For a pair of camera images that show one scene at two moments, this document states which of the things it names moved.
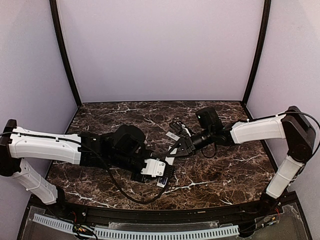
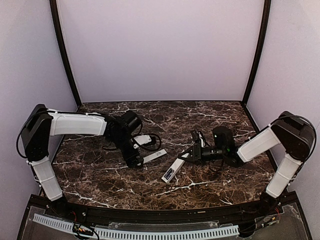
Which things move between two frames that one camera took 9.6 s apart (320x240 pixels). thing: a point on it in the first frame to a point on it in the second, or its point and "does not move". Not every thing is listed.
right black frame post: [267, 13] does not move
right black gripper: [188, 143] to [196, 152]
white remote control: [163, 180] to [172, 170]
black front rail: [215, 214] does not move
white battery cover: [173, 136] to [154, 155]
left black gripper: [139, 176] to [133, 159]
